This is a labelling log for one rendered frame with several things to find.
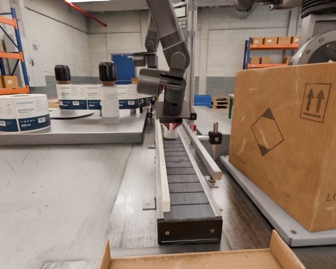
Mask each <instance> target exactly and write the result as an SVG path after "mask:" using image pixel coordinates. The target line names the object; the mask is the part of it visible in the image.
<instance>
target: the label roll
mask: <svg viewBox="0 0 336 269"><path fill-rule="evenodd" d="M50 126H51V119H50V112H49V106H48V102H47V96H46V95H45V94H14V95H4V96H0V133H24V132H32V131H38V130H43V129H46V128H49V127H50Z"/></svg>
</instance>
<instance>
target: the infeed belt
mask: <svg viewBox="0 0 336 269"><path fill-rule="evenodd" d="M161 133H162V141H163V150H164V157H165V166H166V174H167V182H168V187H169V195H170V211H168V212H164V216H165V221H189V220H211V219H215V215H214V212H213V210H212V208H211V206H210V203H209V201H208V199H207V197H206V195H205V192H204V190H203V188H202V186H201V183H200V181H199V178H198V176H197V174H196V172H195V169H194V167H193V165H192V163H191V160H190V158H189V156H188V154H187V152H186V149H185V147H184V145H183V143H182V140H181V138H180V136H179V134H178V138H177V139H174V140H168V139H165V138H164V129H163V126H161Z"/></svg>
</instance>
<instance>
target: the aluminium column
mask: <svg viewBox="0 0 336 269"><path fill-rule="evenodd" d="M187 1H188V5H197V0H187ZM196 25H197V11H188V31H196ZM186 44H187V47H188V50H189V53H190V57H191V63H190V66H189V67H188V68H187V69H186V83H187V84H186V90H185V101H186V102H188V103H189V111H190V112H191V107H192V106H194V85H195V55H196V37H188V41H187V43H186ZM185 122H186V123H187V124H188V126H190V125H191V120H188V119H185Z"/></svg>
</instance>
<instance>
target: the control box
mask: <svg viewBox="0 0 336 269"><path fill-rule="evenodd" d="M185 4H186V17H183V18H178V19H179V21H183V20H187V26H186V29H182V33H183V36H184V39H185V42H186V43H187V41H188V11H189V5H188V1H186V2H182V3H177V4H173V6H174V7H175V6H180V5H185Z"/></svg>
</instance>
